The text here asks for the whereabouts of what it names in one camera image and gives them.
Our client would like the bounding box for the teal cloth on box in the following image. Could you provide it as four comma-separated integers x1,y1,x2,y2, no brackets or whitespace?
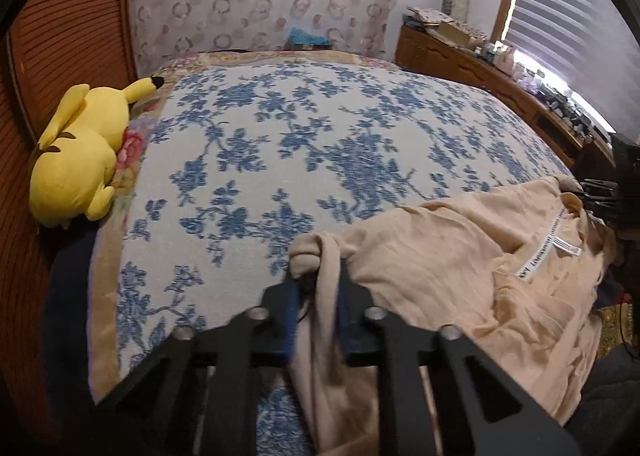
287,27,331,49

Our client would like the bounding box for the patterned paper box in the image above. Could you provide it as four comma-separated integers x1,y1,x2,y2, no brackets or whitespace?
405,6,451,28

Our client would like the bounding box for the beige printed t-shirt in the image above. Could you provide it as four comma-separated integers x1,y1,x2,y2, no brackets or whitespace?
289,175,621,456

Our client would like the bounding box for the open tan cardboard box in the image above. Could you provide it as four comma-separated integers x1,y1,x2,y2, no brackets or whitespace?
435,20,473,45

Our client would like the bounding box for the yellow plush toy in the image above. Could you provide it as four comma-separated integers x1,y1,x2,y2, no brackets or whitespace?
28,76,166,228

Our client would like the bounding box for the wooden cabinet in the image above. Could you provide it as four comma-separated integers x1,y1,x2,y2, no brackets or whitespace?
395,24,616,172

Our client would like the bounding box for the wooden louvered wardrobe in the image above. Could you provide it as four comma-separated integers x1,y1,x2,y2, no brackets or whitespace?
0,0,138,287

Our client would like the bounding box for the striped window blind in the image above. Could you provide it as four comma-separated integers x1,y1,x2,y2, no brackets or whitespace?
505,0,640,132

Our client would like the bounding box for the group of small bottles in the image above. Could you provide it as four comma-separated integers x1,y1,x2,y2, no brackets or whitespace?
475,36,603,137

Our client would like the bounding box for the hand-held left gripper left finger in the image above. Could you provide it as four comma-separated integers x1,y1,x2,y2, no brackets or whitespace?
97,280,303,456

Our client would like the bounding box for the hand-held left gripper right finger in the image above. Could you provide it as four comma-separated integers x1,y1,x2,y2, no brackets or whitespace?
337,259,583,456

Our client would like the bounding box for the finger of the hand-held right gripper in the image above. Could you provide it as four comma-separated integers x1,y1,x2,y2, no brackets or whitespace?
580,179,622,223

